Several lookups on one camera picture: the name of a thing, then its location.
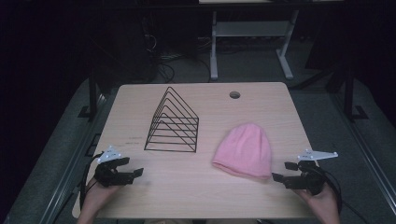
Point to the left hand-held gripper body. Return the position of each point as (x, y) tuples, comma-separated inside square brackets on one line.
[(107, 175)]

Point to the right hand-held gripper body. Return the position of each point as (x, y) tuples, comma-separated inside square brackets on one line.
[(309, 182)]

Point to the pink knitted beanie hat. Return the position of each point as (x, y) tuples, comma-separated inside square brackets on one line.
[(244, 152)]

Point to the person's left hand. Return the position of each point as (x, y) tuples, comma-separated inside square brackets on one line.
[(95, 197)]

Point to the person's right hand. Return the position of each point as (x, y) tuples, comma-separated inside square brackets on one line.
[(325, 207)]

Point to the black metal stand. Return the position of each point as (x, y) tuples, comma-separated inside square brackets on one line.
[(92, 93), (349, 93)]

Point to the dark computer tower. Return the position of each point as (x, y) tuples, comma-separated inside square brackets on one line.
[(130, 53)]

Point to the grey metal rail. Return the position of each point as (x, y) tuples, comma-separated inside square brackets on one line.
[(67, 174), (364, 146)]

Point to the white metal desk frame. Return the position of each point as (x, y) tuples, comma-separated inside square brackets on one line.
[(249, 28)]

